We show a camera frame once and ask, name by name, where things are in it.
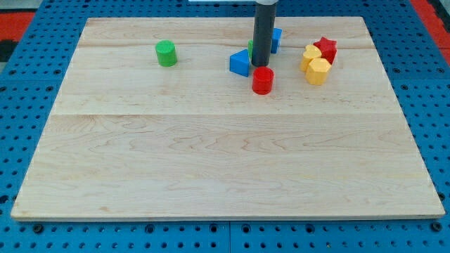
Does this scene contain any light wooden board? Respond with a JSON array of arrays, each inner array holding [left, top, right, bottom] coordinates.
[[11, 17, 445, 221]]

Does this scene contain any yellow hexagon block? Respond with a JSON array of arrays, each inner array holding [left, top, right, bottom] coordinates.
[[305, 58, 331, 85]]

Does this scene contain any green cylinder block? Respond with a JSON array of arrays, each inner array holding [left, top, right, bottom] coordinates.
[[155, 40, 177, 67]]

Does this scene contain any red cylinder block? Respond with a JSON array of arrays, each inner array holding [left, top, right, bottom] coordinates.
[[252, 67, 274, 95]]

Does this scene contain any blue triangle block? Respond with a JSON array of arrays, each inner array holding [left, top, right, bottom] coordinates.
[[229, 49, 250, 77]]

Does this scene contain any yellow heart block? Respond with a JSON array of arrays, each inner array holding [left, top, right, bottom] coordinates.
[[300, 44, 322, 72]]

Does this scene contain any green star block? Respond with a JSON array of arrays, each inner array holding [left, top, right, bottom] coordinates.
[[247, 39, 253, 60]]

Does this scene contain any red star block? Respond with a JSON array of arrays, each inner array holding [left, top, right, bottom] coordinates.
[[313, 37, 337, 64]]

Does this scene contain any blue cube block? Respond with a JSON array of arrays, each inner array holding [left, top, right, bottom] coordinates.
[[271, 27, 283, 54]]

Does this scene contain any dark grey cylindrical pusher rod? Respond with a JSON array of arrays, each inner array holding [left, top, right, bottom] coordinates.
[[252, 0, 276, 67]]

